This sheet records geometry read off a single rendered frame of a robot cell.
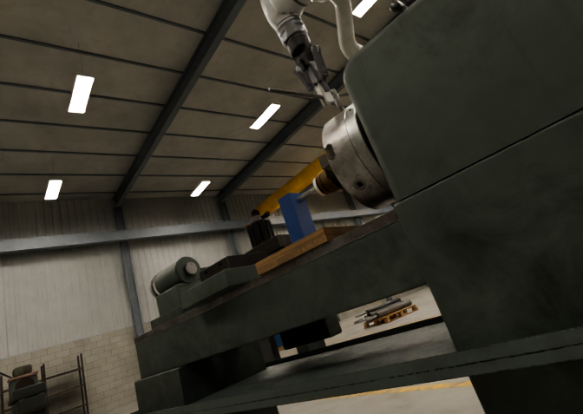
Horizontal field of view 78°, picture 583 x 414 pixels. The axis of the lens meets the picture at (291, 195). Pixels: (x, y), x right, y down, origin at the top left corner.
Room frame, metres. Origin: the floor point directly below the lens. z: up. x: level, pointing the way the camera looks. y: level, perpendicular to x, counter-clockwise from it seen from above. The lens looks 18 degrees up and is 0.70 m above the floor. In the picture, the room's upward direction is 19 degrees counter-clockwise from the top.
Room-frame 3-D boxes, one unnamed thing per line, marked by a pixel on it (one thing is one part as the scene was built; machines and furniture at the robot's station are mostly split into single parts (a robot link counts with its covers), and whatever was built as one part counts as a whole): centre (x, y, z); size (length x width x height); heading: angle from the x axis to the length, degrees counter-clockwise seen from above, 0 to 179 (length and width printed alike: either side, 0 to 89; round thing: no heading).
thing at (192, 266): (1.78, 0.68, 1.01); 0.30 x 0.20 x 0.29; 52
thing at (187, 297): (1.47, 0.24, 0.90); 0.53 x 0.30 x 0.06; 142
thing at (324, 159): (1.01, -0.15, 1.09); 0.12 x 0.11 x 0.05; 142
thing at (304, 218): (1.24, 0.01, 1.00); 0.08 x 0.06 x 0.23; 142
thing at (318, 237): (1.20, -0.05, 0.89); 0.36 x 0.30 x 0.04; 142
